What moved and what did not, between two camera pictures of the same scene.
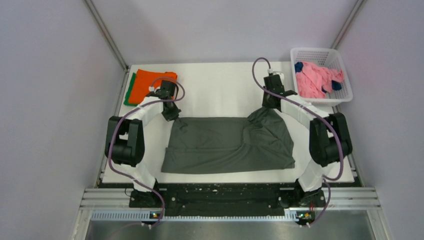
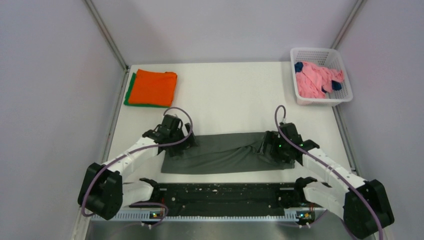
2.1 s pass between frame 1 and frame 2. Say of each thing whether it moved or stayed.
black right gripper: moved
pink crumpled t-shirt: stayed
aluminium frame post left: stayed
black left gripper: moved
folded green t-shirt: stayed
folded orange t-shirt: stayed
